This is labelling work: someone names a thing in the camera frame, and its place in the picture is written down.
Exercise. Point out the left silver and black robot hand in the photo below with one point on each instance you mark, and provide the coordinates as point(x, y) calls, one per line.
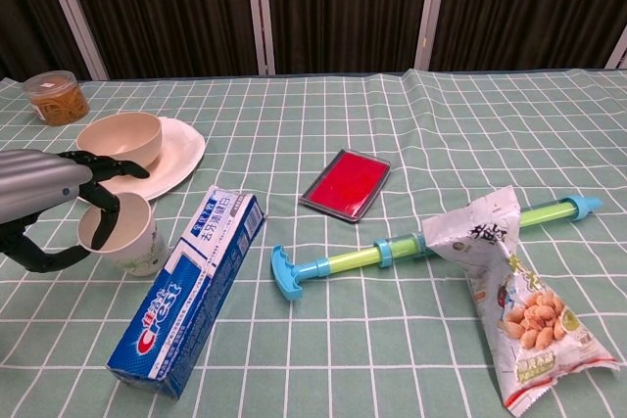
point(34, 183)

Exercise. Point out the white paper cup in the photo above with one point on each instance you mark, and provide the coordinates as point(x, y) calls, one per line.
point(134, 237)

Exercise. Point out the clear jar of rubber bands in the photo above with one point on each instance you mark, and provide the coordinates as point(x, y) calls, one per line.
point(56, 100)

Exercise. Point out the beige bowl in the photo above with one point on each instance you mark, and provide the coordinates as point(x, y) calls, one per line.
point(125, 139)

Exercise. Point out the white paper plate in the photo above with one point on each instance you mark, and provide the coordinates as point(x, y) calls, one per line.
point(178, 153)

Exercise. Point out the blue Crest toothpaste box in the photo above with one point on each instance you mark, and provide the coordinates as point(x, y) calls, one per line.
point(196, 286)

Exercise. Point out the green checked tablecloth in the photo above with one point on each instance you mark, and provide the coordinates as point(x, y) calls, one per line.
point(313, 144)

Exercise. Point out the red ink pad case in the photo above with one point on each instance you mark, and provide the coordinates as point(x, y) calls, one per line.
point(349, 184)

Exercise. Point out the green and blue sealing stick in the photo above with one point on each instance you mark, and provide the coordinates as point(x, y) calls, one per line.
point(352, 257)

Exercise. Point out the peanut snack bag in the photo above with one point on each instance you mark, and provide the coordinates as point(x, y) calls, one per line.
point(526, 305)

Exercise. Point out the white folding screen frame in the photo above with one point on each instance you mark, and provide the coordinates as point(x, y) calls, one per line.
point(618, 48)
point(259, 9)
point(431, 7)
point(73, 12)

